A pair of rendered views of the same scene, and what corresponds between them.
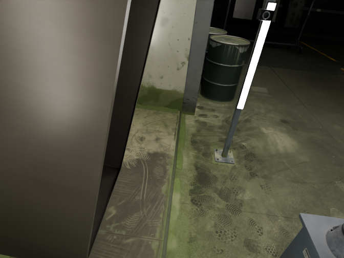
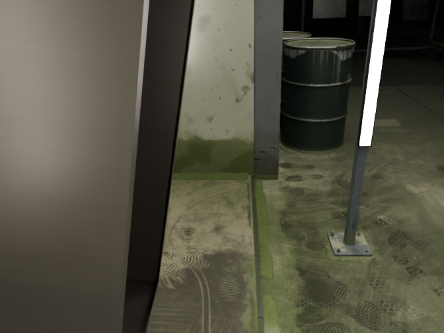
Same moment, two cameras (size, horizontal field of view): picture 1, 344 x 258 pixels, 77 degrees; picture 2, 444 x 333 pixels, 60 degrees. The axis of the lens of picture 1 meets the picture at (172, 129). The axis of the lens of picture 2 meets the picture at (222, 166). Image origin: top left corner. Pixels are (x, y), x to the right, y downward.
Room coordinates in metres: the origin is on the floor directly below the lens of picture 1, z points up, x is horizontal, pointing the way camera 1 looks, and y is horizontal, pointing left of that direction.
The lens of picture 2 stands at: (0.03, 0.05, 1.32)
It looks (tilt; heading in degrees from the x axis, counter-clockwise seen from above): 25 degrees down; 2
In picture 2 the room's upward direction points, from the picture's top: 2 degrees counter-clockwise
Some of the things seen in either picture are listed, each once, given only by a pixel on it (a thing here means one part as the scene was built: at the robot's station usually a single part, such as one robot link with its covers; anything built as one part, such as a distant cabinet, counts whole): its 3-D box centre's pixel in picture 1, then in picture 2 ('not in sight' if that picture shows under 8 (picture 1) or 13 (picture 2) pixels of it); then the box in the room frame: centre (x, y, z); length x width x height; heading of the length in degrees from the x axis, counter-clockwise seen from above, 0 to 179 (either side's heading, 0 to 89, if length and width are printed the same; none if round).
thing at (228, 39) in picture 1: (229, 40); (318, 44); (3.31, -0.68, 0.86); 0.54 x 0.54 x 0.01
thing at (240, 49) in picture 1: (222, 69); (315, 94); (3.30, -0.68, 0.44); 0.59 x 0.58 x 0.89; 13
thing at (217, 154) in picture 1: (223, 156); (349, 244); (1.77, -0.58, 0.01); 0.20 x 0.20 x 0.01; 88
